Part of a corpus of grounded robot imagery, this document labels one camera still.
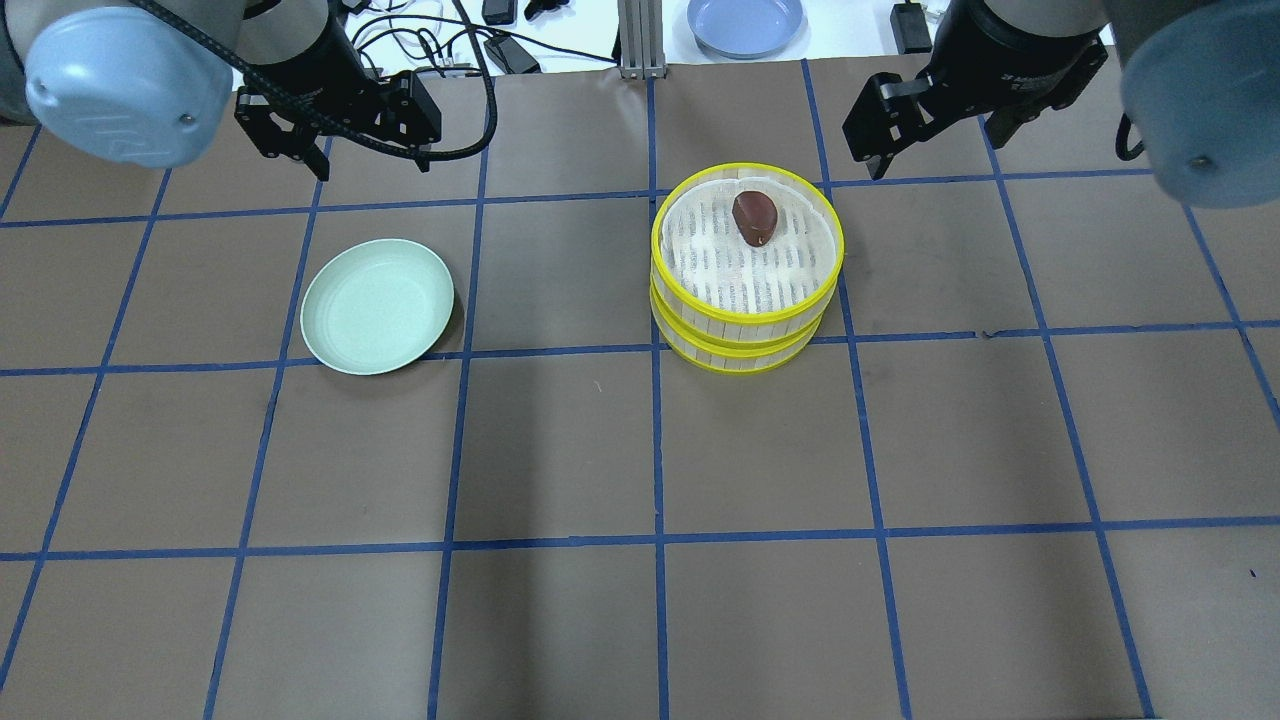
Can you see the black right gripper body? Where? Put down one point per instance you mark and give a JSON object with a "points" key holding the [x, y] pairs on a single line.
{"points": [[1010, 48]]}

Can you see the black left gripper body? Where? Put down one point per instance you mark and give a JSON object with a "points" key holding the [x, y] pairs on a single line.
{"points": [[322, 52]]}

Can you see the yellow bottom steamer basket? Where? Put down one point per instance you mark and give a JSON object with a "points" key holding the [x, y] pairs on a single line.
{"points": [[718, 357]]}

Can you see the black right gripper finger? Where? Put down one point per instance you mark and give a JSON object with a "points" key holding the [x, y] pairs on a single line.
{"points": [[879, 164]]}

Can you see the yellow steamer basket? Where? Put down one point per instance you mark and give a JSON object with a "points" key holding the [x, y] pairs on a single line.
{"points": [[718, 357], [803, 313]]}

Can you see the aluminium frame post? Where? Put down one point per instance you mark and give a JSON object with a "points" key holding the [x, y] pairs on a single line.
{"points": [[640, 40]]}

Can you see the mint green plate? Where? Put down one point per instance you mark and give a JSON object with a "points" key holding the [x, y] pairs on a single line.
{"points": [[377, 306]]}

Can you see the blue plate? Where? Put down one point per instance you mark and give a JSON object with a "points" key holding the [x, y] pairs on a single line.
{"points": [[744, 30]]}

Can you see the brown bun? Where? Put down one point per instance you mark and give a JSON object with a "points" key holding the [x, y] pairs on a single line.
{"points": [[756, 216]]}

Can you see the black power adapter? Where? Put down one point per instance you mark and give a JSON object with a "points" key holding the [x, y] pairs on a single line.
{"points": [[509, 56]]}

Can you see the white steamer cloth liner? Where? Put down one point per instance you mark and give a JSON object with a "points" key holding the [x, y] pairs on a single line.
{"points": [[701, 248]]}

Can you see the yellow top steamer basket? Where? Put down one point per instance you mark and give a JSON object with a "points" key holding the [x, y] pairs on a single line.
{"points": [[803, 313]]}

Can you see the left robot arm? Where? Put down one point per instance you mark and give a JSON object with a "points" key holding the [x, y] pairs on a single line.
{"points": [[114, 81]]}

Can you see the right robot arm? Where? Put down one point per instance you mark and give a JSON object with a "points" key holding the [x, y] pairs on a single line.
{"points": [[1200, 92]]}

